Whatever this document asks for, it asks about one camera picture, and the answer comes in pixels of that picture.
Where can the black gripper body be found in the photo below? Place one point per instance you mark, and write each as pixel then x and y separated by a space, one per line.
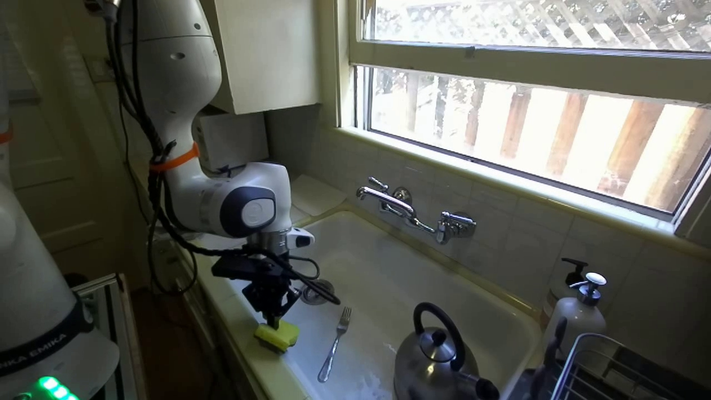
pixel 263 278

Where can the yellow sponge with dark scrubber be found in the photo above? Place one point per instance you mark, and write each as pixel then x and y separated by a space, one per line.
pixel 279 335

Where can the metal sink drain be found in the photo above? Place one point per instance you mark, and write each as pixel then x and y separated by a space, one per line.
pixel 323 292

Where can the white porcelain sink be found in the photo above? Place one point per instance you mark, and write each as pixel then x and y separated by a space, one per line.
pixel 391 273

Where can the silver metal fork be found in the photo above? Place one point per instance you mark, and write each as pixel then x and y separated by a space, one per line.
pixel 333 345

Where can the white countertop appliance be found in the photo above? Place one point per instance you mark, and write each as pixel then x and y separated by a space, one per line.
pixel 229 144

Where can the white stove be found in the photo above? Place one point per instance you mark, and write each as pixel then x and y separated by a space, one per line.
pixel 112 325

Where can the soap dispenser bottle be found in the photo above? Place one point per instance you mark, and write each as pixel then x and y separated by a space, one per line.
pixel 577 319

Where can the kitchen window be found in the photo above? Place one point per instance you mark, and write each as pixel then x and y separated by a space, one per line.
pixel 533 111

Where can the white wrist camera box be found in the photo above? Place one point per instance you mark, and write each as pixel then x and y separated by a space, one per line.
pixel 300 239

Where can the chrome wall faucet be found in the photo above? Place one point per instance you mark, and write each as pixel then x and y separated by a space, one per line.
pixel 411 211

